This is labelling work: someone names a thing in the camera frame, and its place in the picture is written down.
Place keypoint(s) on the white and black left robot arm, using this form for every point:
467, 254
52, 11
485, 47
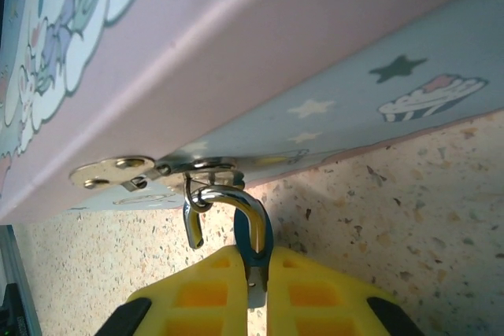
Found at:
10, 312

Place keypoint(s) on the small blue padlock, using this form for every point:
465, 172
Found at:
258, 261

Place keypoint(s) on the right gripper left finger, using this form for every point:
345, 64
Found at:
236, 292

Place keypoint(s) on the cartoon print tin box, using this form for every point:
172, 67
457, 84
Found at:
236, 56

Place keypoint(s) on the silver metal hasp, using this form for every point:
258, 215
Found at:
110, 168

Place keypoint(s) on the long aluminium base rail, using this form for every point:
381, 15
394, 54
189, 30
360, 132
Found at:
17, 265

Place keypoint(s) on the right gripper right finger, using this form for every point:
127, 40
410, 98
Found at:
279, 292

